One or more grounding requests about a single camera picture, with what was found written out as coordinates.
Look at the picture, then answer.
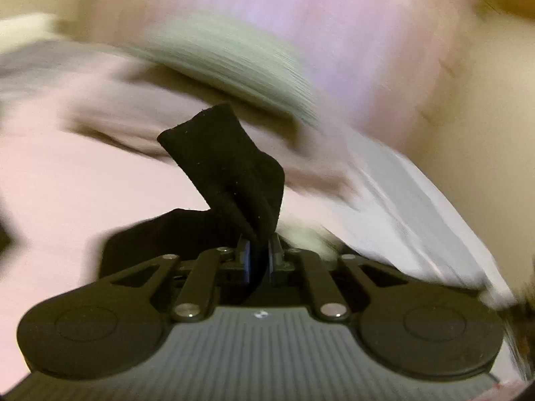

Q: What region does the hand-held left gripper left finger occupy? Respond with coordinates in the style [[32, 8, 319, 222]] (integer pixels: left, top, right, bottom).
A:
[[107, 237, 254, 322]]

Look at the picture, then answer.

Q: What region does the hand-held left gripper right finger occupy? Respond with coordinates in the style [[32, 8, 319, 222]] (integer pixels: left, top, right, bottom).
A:
[[267, 234, 413, 322]]

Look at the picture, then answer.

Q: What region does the black fuzzy sweater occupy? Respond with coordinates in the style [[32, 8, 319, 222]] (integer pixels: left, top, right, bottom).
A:
[[97, 101, 286, 287]]

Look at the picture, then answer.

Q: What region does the folded pink blanket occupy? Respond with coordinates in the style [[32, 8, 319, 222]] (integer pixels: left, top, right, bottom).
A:
[[63, 54, 360, 214]]

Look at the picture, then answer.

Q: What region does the bed with pink-grey bedspread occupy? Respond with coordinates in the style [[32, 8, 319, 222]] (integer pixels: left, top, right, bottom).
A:
[[0, 37, 519, 385]]

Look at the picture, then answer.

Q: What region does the grey woven pillow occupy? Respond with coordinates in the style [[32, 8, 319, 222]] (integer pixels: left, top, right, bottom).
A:
[[121, 12, 331, 128]]

